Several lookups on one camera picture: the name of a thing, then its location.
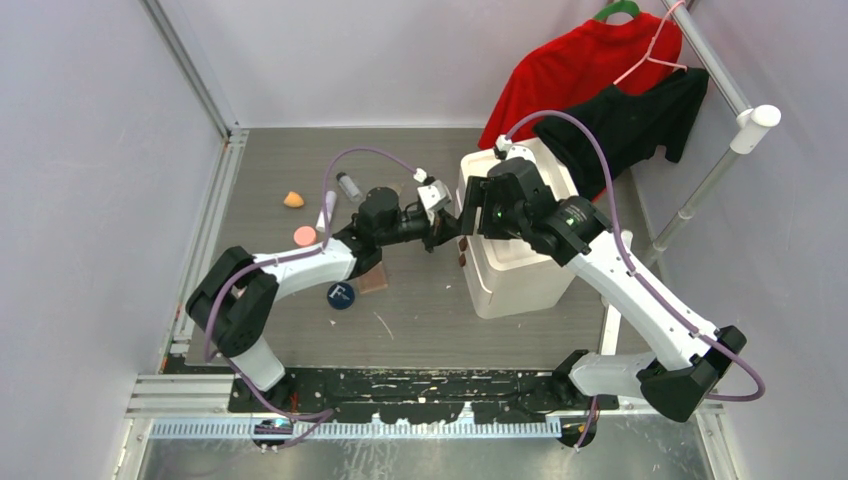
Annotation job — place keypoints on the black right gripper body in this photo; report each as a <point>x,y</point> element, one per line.
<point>501,224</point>

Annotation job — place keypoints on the dark blue round jar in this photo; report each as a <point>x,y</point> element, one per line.
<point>340,295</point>

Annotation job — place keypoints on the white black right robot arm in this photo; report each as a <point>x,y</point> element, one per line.
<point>688,355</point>

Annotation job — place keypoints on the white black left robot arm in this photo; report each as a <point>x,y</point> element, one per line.
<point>233,301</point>

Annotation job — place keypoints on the orange makeup sponge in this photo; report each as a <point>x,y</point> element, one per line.
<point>293,200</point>

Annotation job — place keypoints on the white drawer cabinet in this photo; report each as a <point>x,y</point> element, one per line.
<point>507,277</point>

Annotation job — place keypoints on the brown square compact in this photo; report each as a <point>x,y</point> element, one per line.
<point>376,279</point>

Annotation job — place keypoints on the black shirt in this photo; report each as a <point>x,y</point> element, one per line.
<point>628,128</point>

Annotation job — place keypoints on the clear vial black cap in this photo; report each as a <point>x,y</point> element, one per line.
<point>349,187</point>

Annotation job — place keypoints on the white purple tube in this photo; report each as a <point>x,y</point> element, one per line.
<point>325,216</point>

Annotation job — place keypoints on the red shirt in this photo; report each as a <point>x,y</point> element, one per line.
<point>573,69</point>

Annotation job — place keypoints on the green hanger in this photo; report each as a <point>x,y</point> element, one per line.
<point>628,7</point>

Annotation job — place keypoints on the pink hanger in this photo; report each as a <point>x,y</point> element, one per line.
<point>647,56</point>

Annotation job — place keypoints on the metal clothes rack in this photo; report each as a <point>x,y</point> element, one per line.
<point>679,201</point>

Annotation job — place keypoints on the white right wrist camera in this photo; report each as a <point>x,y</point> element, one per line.
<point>505,149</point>

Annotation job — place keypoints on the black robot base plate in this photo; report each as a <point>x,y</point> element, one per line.
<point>419,396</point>

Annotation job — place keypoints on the aluminium frame rail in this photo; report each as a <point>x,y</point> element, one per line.
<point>192,142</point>

